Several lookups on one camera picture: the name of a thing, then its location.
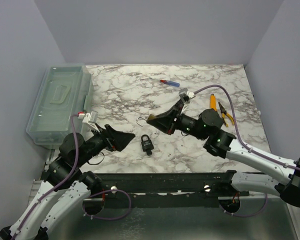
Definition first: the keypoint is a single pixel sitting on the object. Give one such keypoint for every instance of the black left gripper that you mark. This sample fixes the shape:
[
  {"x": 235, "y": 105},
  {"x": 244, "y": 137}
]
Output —
[{"x": 115, "y": 140}]

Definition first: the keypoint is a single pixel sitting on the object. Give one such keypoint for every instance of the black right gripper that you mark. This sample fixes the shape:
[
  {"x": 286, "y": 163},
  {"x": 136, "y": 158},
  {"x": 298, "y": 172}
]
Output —
[{"x": 165, "y": 120}]

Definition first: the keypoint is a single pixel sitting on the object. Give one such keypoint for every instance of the brass padlock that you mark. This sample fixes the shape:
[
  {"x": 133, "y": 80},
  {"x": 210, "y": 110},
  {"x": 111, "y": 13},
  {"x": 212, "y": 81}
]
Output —
[{"x": 143, "y": 120}]

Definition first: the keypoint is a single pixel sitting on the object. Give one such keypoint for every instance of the black padlock with key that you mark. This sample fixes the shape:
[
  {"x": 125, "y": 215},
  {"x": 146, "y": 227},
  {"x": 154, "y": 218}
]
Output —
[{"x": 146, "y": 144}]

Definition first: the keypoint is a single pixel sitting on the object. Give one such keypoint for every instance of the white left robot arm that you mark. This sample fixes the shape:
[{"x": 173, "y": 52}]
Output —
[{"x": 63, "y": 185}]

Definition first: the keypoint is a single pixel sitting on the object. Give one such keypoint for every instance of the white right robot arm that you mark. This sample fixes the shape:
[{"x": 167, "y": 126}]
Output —
[{"x": 278, "y": 176}]

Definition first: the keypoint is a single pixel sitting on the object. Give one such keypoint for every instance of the red blue screwdriver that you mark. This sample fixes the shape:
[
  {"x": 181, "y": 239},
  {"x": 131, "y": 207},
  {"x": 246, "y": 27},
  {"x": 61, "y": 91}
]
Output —
[{"x": 166, "y": 82}]

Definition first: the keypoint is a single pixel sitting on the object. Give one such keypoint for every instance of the orange utility knife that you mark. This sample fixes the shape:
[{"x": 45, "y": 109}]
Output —
[{"x": 213, "y": 104}]

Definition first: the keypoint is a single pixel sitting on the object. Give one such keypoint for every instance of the clear green plastic toolbox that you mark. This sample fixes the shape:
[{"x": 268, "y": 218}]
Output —
[{"x": 65, "y": 90}]

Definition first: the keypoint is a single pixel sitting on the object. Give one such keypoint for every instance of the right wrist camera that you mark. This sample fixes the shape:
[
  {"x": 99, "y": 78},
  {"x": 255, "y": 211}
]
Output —
[{"x": 186, "y": 95}]

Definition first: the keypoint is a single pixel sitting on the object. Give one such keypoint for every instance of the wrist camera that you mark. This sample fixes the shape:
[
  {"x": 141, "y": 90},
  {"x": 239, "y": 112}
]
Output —
[
  {"x": 186, "y": 95},
  {"x": 89, "y": 119}
]

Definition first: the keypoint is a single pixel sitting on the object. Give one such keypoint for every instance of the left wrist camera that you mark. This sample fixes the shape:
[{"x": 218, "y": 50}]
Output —
[{"x": 89, "y": 119}]

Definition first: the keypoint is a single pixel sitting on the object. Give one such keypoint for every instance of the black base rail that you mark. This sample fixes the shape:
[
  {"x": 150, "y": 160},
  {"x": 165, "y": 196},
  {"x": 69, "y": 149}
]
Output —
[{"x": 160, "y": 190}]

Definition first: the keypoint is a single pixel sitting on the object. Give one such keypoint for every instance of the yellow handled pliers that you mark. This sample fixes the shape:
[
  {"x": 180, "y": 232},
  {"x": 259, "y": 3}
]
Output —
[{"x": 225, "y": 114}]

